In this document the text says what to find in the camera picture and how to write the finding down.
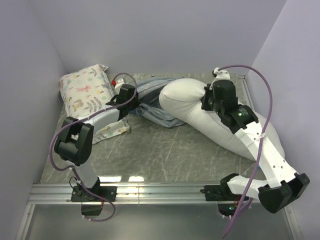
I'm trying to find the blue pillowcase with gold print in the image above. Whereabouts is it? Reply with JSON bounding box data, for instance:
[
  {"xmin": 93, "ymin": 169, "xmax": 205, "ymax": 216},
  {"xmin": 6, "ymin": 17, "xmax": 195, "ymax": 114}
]
[{"xmin": 129, "ymin": 76, "xmax": 184, "ymax": 128}]

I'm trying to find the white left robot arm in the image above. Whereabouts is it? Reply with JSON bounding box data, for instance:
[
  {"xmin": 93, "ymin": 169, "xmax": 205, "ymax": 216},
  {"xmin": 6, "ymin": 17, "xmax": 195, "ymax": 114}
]
[{"xmin": 54, "ymin": 84, "xmax": 140, "ymax": 201}]

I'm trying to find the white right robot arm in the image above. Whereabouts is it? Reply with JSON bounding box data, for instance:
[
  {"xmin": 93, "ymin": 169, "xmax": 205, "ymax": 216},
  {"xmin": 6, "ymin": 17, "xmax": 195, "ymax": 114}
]
[{"xmin": 201, "ymin": 79, "xmax": 310, "ymax": 214}]

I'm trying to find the floral white pillow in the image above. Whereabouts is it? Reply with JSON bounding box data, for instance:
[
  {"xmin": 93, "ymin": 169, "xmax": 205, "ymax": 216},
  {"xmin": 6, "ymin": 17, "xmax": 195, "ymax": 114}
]
[{"xmin": 59, "ymin": 64, "xmax": 131, "ymax": 145}]

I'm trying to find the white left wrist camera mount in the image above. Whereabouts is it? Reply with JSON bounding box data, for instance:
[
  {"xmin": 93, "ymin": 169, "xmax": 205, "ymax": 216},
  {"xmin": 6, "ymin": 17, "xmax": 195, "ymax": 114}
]
[{"xmin": 111, "ymin": 78, "xmax": 126, "ymax": 92}]

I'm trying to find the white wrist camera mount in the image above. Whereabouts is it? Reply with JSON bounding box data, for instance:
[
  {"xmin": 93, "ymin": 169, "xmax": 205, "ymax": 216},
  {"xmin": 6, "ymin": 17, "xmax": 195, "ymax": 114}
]
[
  {"xmin": 212, "ymin": 67, "xmax": 230, "ymax": 82},
  {"xmin": 111, "ymin": 78, "xmax": 126, "ymax": 92}
]

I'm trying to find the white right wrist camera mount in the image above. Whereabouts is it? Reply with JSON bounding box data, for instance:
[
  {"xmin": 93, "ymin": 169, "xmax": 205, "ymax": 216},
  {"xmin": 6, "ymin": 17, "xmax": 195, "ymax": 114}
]
[{"xmin": 212, "ymin": 67, "xmax": 230, "ymax": 82}]

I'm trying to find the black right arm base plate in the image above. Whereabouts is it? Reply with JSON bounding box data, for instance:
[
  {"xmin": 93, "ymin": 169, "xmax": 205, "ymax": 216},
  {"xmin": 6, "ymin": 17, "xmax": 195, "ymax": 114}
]
[{"xmin": 200, "ymin": 184, "xmax": 241, "ymax": 202}]

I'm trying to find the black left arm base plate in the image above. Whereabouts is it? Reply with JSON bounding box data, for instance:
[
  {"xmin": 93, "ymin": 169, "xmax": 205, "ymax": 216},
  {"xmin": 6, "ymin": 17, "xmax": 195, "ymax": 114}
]
[{"xmin": 70, "ymin": 185, "xmax": 117, "ymax": 203}]

